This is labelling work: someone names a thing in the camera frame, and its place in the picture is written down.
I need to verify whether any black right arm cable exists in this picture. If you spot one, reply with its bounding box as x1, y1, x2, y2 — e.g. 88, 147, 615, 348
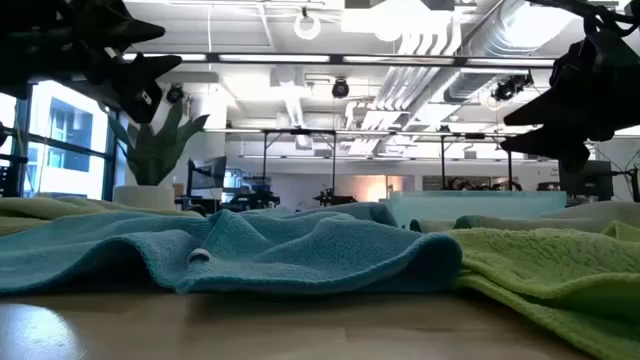
527, 0, 640, 36

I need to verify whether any black window frame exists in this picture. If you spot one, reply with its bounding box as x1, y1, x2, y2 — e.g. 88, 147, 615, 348
0, 82, 119, 201

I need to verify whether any teal translucent plastic tray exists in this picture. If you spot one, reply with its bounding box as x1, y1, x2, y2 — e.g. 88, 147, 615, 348
387, 190, 568, 229

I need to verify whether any snake plant in white pot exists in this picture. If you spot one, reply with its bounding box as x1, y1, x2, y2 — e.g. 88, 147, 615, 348
107, 99, 211, 211

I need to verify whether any black background gantry frame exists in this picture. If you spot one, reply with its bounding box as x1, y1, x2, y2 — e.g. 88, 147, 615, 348
259, 128, 516, 192

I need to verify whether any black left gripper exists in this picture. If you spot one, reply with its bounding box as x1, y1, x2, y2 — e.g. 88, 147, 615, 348
54, 0, 183, 125

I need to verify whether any white ring light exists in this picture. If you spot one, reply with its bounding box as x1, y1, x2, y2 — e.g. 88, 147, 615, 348
293, 12, 322, 41

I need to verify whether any lime green microfiber towel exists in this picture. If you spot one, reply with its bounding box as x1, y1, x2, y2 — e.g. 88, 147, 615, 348
447, 219, 640, 360

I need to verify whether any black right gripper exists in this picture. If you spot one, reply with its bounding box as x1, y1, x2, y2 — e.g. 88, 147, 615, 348
499, 28, 640, 174

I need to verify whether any black equipment rack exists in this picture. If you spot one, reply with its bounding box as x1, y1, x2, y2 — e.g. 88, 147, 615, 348
0, 153, 29, 199

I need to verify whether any sage green microfiber towel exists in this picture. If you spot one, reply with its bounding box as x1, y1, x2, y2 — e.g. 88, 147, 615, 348
0, 195, 204, 237

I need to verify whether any silver ceiling ventilation duct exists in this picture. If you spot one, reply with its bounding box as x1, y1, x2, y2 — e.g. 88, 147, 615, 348
442, 0, 584, 104

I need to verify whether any black ceiling camera cluster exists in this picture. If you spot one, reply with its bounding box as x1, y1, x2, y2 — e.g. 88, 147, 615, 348
491, 72, 535, 103

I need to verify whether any blue microfiber towel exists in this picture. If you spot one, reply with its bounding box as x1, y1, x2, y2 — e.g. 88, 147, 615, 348
0, 208, 464, 296
239, 201, 400, 227

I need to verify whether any black overhead beam with lights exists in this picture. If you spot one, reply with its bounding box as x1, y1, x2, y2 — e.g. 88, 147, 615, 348
122, 51, 556, 69

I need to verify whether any black computer monitor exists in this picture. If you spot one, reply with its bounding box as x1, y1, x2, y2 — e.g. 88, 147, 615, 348
558, 159, 615, 202
187, 155, 228, 191

